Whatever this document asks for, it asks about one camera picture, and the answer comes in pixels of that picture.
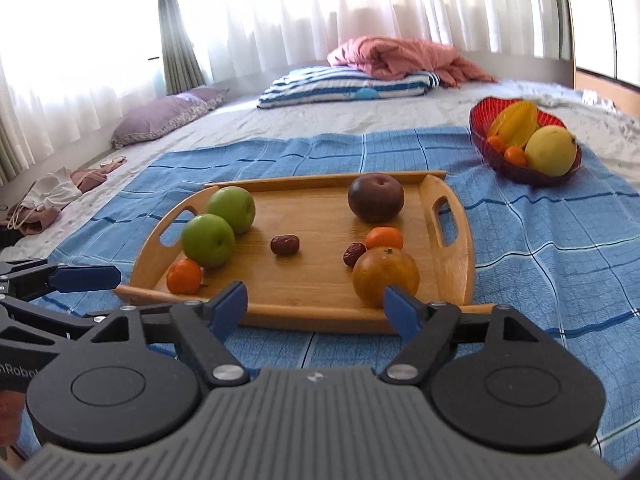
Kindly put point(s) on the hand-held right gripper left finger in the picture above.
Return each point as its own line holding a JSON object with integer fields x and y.
{"x": 227, "y": 306}

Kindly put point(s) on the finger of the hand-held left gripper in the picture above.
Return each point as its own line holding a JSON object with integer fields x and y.
{"x": 85, "y": 277}
{"x": 55, "y": 320}

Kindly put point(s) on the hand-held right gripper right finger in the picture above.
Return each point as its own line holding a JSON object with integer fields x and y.
{"x": 400, "y": 308}

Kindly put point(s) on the large brown orange pear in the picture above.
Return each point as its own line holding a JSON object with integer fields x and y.
{"x": 385, "y": 272}

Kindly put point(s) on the green apple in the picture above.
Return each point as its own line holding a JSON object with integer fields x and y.
{"x": 232, "y": 207}
{"x": 207, "y": 240}

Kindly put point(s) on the dark purple round fruit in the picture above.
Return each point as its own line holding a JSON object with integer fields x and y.
{"x": 375, "y": 197}

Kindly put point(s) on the wooden tray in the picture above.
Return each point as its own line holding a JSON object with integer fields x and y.
{"x": 310, "y": 220}

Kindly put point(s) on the person's left hand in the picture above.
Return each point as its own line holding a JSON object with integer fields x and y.
{"x": 10, "y": 420}

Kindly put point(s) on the small tangerine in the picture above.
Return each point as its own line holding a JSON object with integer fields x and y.
{"x": 184, "y": 276}
{"x": 384, "y": 237}
{"x": 497, "y": 144}
{"x": 515, "y": 156}

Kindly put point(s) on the red date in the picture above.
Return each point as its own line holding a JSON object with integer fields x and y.
{"x": 285, "y": 245}
{"x": 354, "y": 254}

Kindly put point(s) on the beige garment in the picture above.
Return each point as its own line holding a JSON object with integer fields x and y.
{"x": 35, "y": 220}

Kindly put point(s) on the white garment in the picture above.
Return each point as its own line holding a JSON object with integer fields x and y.
{"x": 55, "y": 190}

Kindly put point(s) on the blue plaid blanket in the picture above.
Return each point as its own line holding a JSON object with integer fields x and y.
{"x": 525, "y": 240}

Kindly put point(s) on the green curtain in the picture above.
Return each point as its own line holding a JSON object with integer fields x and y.
{"x": 10, "y": 155}
{"x": 177, "y": 35}

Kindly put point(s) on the purple pillow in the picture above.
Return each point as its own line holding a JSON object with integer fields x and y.
{"x": 160, "y": 117}

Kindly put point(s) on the grey bed sheet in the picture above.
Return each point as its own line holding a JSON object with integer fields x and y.
{"x": 280, "y": 125}

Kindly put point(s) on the red glass bowl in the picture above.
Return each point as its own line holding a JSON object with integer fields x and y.
{"x": 482, "y": 117}

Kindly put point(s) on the yellow mango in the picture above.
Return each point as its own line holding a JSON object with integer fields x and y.
{"x": 550, "y": 152}

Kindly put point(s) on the yellow starfruit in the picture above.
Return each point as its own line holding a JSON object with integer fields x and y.
{"x": 517, "y": 122}

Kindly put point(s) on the blue striped pillow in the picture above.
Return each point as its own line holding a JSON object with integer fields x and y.
{"x": 320, "y": 85}

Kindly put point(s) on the white sheer curtain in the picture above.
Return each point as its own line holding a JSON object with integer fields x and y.
{"x": 375, "y": 0}
{"x": 75, "y": 35}

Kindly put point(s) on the pink quilt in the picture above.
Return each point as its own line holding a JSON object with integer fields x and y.
{"x": 400, "y": 55}

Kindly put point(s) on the crumpled white cloth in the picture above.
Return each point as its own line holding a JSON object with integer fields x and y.
{"x": 600, "y": 99}

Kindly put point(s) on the wooden headboard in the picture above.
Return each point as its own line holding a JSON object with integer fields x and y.
{"x": 605, "y": 82}

